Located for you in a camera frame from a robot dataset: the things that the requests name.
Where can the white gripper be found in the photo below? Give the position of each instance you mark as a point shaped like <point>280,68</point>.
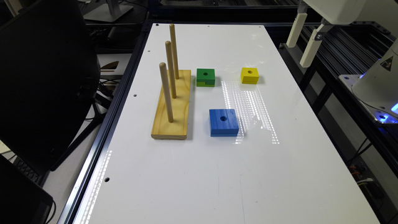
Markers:
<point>336,12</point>

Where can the green wooden block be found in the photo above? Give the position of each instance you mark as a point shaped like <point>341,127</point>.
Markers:
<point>205,77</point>

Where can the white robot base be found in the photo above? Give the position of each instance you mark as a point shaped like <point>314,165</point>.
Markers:
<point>376,89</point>

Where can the yellow wooden block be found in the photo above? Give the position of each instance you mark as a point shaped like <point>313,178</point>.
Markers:
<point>249,75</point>

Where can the blue wooden block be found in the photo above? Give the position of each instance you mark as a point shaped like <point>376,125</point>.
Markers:
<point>223,123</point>

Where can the rear wooden peg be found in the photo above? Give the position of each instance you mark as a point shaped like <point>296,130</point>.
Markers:
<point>174,50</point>

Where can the wooden peg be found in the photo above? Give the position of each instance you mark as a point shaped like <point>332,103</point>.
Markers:
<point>166,88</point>
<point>168,48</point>
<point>174,50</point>

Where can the middle wooden peg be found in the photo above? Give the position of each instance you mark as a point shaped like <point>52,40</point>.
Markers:
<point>168,48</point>

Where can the front wooden peg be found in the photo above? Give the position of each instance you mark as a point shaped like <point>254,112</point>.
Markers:
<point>166,88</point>

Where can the wooden peg base board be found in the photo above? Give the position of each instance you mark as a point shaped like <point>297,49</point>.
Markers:
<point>177,130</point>

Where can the silver monitor stand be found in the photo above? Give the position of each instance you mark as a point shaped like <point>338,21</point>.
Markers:
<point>108,12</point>

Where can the black monitor back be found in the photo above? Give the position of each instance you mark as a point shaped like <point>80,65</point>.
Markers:
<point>49,76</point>

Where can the black laptop corner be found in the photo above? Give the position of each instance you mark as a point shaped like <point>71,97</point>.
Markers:
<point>22,201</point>

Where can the black aluminium frame rails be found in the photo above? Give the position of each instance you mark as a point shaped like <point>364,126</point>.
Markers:
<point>358,138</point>

